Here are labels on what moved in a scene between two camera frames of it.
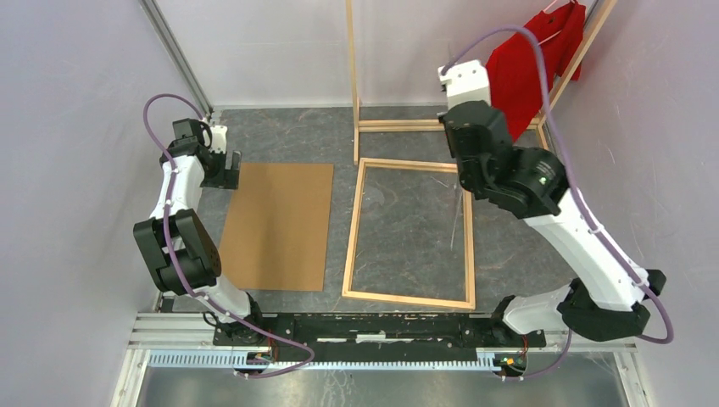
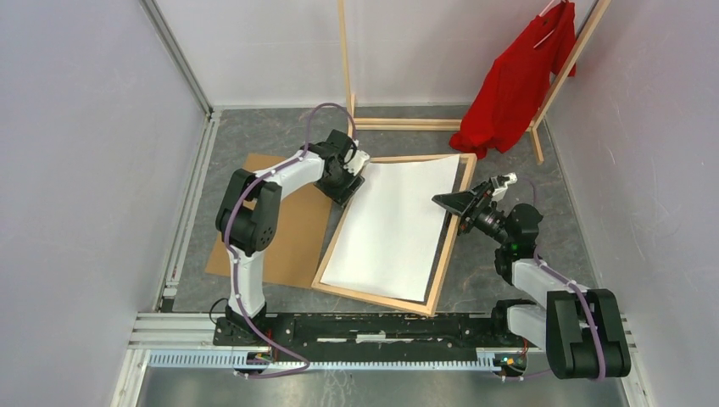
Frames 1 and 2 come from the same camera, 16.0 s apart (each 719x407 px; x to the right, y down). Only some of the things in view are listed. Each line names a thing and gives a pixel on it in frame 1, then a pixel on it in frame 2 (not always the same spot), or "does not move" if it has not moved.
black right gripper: (449, 141) to (463, 203)
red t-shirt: (514, 69) does not move
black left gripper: (227, 179) to (342, 196)
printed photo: (455, 220) to (392, 239)
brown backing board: (275, 227) does not move
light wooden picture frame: (348, 293) to (426, 307)
